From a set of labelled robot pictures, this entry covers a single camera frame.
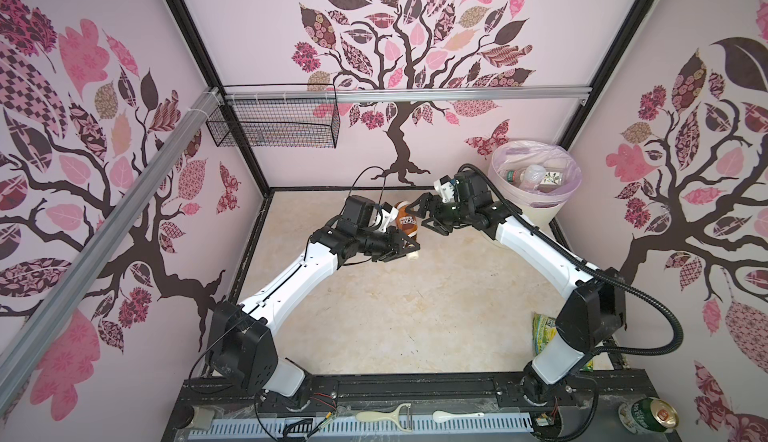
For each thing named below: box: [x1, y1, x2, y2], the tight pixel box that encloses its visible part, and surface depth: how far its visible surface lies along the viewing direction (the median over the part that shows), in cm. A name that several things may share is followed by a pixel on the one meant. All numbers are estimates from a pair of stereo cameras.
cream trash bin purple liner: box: [488, 140, 583, 229], surface depth 91 cm
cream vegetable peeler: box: [356, 403, 413, 432], surface depth 72 cm
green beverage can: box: [618, 397, 679, 435], surface depth 65 cm
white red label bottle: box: [499, 169, 525, 186], surface depth 100 cm
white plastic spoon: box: [432, 410, 485, 423], surface depth 72 cm
